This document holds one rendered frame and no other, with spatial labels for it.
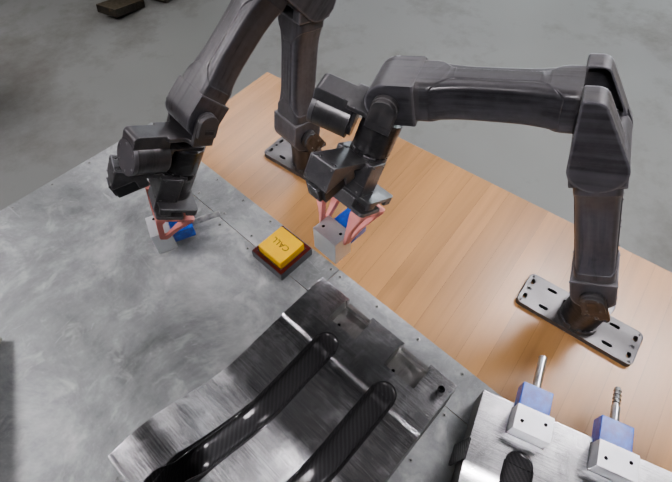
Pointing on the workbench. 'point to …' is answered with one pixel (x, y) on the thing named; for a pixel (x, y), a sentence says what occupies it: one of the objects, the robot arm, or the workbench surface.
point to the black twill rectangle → (460, 451)
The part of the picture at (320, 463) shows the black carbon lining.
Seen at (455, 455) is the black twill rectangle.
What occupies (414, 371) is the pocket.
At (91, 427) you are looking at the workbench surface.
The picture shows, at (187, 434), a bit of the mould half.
